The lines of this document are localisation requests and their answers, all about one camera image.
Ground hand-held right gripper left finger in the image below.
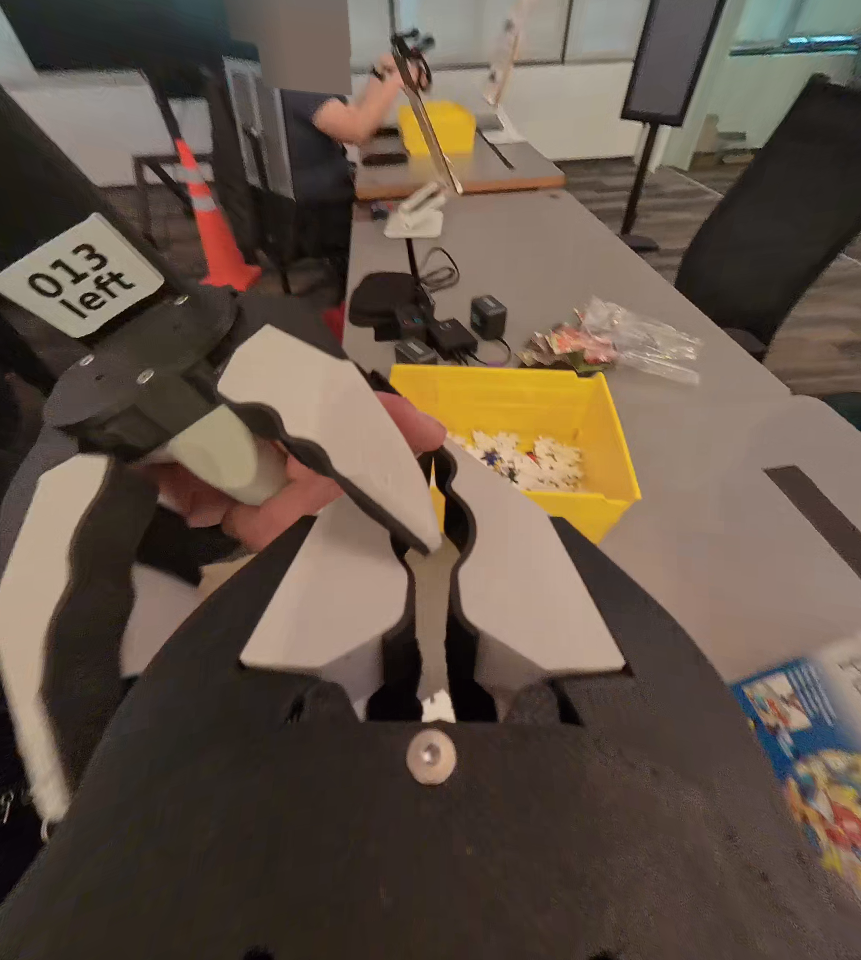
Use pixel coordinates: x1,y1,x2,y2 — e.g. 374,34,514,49
239,516,424,723

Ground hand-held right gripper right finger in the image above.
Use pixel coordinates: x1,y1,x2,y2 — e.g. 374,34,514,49
430,444,628,723

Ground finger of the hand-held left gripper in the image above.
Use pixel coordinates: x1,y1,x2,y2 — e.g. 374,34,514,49
0,452,203,822
216,324,444,556

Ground pile of white puzzle pieces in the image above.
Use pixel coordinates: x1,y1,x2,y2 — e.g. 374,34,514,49
449,429,588,494

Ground yellow plastic bin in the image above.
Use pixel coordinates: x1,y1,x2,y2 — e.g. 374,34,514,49
389,363,643,545

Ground colourful puzzle box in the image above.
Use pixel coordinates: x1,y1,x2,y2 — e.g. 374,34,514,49
730,609,861,957

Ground person's left hand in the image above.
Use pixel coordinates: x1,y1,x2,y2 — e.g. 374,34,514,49
151,391,448,555

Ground orange traffic cone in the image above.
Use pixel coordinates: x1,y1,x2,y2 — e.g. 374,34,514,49
174,138,263,292

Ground white desk stand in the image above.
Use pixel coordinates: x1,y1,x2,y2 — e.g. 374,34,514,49
384,182,450,240

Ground crumpled colourful packets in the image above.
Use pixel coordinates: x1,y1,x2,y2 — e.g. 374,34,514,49
518,322,619,376

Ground clear plastic bag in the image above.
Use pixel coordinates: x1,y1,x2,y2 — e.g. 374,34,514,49
573,296,704,385

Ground brown wooden table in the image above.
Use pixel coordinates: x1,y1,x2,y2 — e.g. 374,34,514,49
355,127,567,202

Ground long metal bar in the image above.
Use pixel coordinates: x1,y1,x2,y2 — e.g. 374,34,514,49
399,45,465,196

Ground small yellow bin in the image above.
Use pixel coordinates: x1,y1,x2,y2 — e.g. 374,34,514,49
398,99,477,157

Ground black office chair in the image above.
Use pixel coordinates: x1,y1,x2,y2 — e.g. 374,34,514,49
674,73,861,361

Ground black display on stand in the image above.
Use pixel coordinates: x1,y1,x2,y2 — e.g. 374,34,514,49
620,0,728,252

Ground black cable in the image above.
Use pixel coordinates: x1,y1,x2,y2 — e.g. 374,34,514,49
406,240,462,301

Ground dark wall screen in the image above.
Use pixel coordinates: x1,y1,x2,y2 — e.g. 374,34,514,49
0,0,261,74

